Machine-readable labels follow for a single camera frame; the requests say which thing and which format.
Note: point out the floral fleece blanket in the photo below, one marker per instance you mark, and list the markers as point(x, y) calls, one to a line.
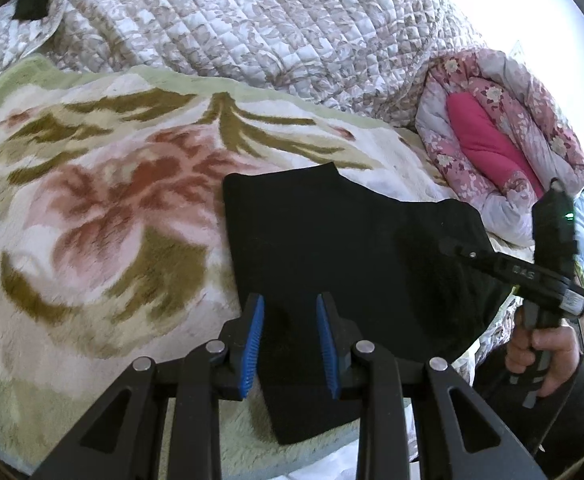
point(121, 220)

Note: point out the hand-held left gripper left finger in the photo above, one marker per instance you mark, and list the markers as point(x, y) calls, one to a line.
point(253, 340)

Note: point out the quilted leaf-print bedspread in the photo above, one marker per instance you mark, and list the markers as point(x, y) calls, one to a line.
point(252, 25)

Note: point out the person's right forearm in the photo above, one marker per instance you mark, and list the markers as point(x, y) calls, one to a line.
point(572, 425)

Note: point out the person's right hand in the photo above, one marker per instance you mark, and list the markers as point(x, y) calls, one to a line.
point(562, 355)

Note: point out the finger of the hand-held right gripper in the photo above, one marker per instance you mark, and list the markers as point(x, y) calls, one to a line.
point(472, 252)

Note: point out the black pants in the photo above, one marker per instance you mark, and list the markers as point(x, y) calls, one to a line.
point(362, 260)

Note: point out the plain pink cloth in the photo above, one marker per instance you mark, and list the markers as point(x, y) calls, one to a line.
point(492, 145)

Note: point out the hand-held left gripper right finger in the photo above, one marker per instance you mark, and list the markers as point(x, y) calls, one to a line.
point(327, 340)

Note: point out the pink floral comforter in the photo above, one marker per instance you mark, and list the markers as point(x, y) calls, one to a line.
point(517, 125)

